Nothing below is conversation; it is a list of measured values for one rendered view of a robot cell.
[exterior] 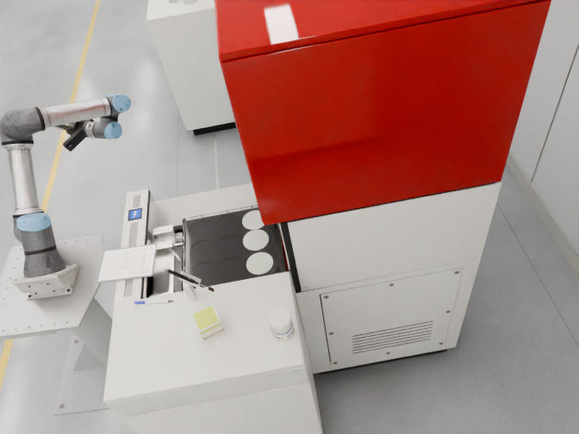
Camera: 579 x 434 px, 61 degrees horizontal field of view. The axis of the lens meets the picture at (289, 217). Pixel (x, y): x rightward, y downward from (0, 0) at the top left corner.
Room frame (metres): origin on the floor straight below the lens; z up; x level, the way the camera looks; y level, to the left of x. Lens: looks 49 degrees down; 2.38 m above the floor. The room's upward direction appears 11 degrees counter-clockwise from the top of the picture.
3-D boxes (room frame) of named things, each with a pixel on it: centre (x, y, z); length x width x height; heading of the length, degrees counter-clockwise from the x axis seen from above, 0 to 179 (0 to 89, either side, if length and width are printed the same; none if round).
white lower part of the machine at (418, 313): (1.39, -0.32, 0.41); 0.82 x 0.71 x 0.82; 179
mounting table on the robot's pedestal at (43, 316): (1.26, 1.01, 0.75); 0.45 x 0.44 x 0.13; 86
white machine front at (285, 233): (1.39, 0.02, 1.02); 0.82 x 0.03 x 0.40; 179
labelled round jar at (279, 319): (0.76, 0.09, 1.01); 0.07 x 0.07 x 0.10
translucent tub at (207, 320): (0.83, 0.32, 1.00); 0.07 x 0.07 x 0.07; 17
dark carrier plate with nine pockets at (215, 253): (1.20, 0.25, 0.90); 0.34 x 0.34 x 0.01; 89
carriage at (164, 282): (1.19, 0.51, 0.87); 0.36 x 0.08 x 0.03; 179
